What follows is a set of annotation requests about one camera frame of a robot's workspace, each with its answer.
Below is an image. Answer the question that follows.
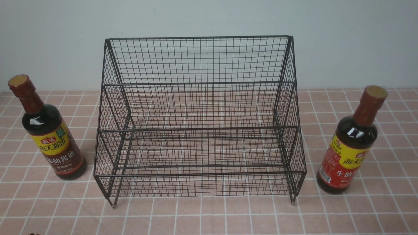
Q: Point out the black wire mesh shelf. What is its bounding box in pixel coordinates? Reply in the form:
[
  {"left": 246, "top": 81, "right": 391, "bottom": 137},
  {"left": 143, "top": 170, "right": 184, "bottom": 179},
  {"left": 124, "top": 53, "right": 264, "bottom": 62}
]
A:
[{"left": 93, "top": 35, "right": 307, "bottom": 207}]

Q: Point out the light soy sauce bottle red label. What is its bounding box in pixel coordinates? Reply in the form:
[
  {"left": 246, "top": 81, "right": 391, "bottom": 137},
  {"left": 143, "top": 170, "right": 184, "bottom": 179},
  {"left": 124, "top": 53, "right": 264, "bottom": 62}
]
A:
[{"left": 316, "top": 85, "right": 388, "bottom": 194}]

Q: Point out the dark soy sauce bottle left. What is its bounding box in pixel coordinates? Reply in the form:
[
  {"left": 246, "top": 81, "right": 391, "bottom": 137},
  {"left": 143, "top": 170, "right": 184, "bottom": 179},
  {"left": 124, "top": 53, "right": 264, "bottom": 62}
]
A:
[{"left": 8, "top": 74, "right": 87, "bottom": 180}]

